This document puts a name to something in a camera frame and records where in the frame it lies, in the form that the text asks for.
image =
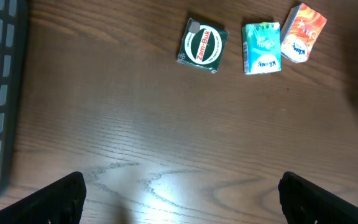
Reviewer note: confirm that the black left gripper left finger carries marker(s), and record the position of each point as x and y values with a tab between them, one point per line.
60	202

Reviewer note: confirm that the orange tissue pack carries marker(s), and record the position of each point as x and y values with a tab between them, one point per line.
299	32

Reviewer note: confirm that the green Zam-Buk box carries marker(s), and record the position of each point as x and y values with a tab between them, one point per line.
202	46

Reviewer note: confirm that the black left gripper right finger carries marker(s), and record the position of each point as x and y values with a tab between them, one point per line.
304	202

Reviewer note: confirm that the teal tissue pack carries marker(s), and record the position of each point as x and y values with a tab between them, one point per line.
261	48

